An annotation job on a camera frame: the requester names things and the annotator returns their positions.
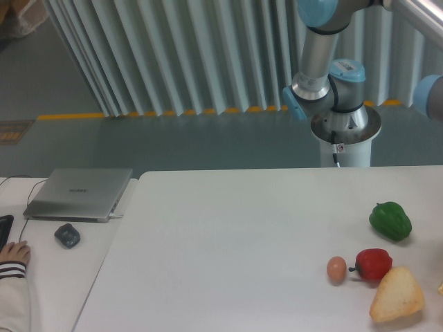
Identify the person's hand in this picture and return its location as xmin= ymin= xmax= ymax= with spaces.
xmin=0 ymin=241 xmax=31 ymax=266

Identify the white striped sleeve forearm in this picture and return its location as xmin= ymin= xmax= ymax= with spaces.
xmin=1 ymin=261 xmax=30 ymax=331

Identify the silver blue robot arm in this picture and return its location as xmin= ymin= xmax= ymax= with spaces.
xmin=283 ymin=1 xmax=442 ymax=118

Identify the red bell pepper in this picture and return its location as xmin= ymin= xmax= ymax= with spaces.
xmin=348 ymin=248 xmax=392 ymax=281

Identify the green bell pepper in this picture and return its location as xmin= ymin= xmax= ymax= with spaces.
xmin=369 ymin=201 xmax=412 ymax=241

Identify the black keyboard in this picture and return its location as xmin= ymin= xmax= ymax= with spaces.
xmin=0 ymin=214 xmax=14 ymax=250

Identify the dark grey computer mouse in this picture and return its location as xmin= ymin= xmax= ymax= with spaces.
xmin=54 ymin=223 xmax=81 ymax=249

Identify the silver closed laptop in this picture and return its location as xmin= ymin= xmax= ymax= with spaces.
xmin=23 ymin=168 xmax=132 ymax=223

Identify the brown egg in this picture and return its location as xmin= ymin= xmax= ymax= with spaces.
xmin=327 ymin=256 xmax=347 ymax=282

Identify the slice of bread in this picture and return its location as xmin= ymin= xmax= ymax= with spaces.
xmin=370 ymin=266 xmax=425 ymax=323

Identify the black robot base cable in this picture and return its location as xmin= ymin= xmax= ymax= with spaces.
xmin=330 ymin=129 xmax=342 ymax=168

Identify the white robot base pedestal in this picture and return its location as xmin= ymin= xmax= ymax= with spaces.
xmin=311 ymin=105 xmax=381 ymax=167

